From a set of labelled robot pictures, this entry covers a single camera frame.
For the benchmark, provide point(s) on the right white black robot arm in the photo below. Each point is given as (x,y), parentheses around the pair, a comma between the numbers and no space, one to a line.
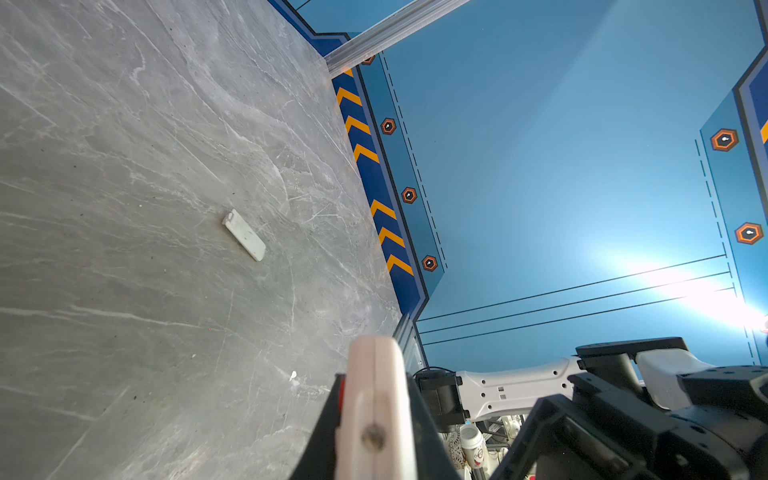
(648,369)

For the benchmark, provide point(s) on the white battery cover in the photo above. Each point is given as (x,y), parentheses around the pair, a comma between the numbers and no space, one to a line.
(244,234)

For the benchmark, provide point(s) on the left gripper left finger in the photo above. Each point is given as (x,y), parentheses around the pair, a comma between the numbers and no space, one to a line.
(318,460)

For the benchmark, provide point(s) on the white remote control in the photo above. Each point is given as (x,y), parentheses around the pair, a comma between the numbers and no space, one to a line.
(374,439)

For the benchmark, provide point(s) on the right aluminium corner post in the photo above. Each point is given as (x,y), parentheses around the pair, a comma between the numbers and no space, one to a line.
(396,27)

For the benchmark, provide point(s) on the white paper cup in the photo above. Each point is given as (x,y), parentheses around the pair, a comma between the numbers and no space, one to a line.
(474,447)

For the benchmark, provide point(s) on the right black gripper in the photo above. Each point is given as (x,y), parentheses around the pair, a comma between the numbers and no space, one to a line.
(604,432)

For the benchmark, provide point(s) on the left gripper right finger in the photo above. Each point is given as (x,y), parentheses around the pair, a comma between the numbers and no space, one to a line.
(433,461)

